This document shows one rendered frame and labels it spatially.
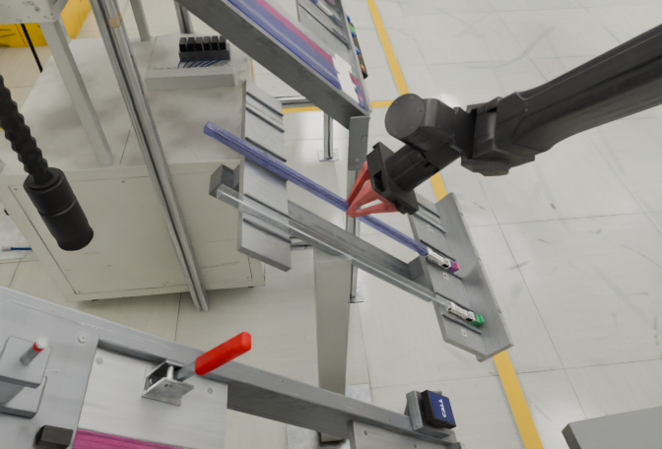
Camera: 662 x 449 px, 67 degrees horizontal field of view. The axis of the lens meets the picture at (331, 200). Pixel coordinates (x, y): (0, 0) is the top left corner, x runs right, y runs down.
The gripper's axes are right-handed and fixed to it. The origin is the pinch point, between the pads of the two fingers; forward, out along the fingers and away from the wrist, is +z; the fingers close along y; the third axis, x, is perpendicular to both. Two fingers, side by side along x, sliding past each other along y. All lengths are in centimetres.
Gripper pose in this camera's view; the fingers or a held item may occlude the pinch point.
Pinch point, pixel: (352, 208)
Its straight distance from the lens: 75.3
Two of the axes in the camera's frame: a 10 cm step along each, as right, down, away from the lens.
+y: 0.8, 7.3, -6.8
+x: 7.1, 4.4, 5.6
